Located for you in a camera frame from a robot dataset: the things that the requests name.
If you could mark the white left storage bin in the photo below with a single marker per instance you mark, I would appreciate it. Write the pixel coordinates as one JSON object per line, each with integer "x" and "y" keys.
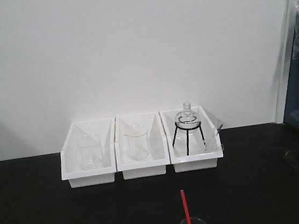
{"x": 71, "y": 169}

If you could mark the white middle storage bin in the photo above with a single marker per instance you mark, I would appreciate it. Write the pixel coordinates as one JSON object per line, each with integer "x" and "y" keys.
{"x": 158, "y": 158}

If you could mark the glass beaker in bin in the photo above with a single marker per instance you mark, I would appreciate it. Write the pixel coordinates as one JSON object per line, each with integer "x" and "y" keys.
{"x": 91, "y": 152}
{"x": 138, "y": 142}

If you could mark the black wire tripod stand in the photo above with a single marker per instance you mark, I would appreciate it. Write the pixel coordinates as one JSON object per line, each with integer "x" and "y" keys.
{"x": 187, "y": 140}

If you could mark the white storage bin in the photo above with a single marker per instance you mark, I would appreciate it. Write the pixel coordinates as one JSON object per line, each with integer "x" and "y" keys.
{"x": 158, "y": 158}
{"x": 71, "y": 169}
{"x": 200, "y": 157}

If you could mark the glass beaker in left bin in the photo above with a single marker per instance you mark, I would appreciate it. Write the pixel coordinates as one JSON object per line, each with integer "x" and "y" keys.
{"x": 91, "y": 152}

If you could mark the red stirring rod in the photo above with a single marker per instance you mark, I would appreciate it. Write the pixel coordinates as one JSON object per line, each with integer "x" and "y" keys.
{"x": 183, "y": 198}

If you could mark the round-bottom glass flask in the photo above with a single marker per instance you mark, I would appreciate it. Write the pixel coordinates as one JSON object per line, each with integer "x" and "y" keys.
{"x": 187, "y": 119}

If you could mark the white right storage bin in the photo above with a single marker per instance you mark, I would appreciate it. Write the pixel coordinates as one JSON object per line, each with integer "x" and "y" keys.
{"x": 200, "y": 157}

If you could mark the glass beaker in middle bin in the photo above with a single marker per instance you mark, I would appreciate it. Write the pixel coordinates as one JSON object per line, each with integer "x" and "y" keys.
{"x": 138, "y": 142}

